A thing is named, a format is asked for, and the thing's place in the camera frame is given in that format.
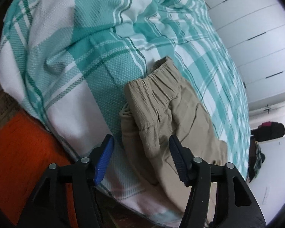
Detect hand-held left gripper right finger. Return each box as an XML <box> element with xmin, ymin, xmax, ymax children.
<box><xmin>169</xmin><ymin>135</ymin><xmax>266</xmax><ymax>228</ymax></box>

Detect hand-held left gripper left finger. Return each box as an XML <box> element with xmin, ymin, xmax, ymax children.
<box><xmin>16</xmin><ymin>134</ymin><xmax>114</xmax><ymax>228</ymax></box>

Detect khaki pants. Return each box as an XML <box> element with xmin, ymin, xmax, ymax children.
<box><xmin>119</xmin><ymin>56</ymin><xmax>228</xmax><ymax>221</ymax></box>

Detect orange patterned rug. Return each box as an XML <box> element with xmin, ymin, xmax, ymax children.
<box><xmin>0</xmin><ymin>112</ymin><xmax>79</xmax><ymax>228</ymax></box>

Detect pile of dark clothes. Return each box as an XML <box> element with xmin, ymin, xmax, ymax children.
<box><xmin>250</xmin><ymin>121</ymin><xmax>285</xmax><ymax>139</ymax></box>

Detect green white plaid duvet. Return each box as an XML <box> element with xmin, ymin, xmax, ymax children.
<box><xmin>0</xmin><ymin>0</ymin><xmax>251</xmax><ymax>221</ymax></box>

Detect dark patterned rug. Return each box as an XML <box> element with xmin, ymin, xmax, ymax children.
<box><xmin>0</xmin><ymin>89</ymin><xmax>17</xmax><ymax>133</ymax></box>

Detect white wardrobe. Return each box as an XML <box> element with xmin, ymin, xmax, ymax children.
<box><xmin>199</xmin><ymin>0</ymin><xmax>285</xmax><ymax>105</ymax></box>

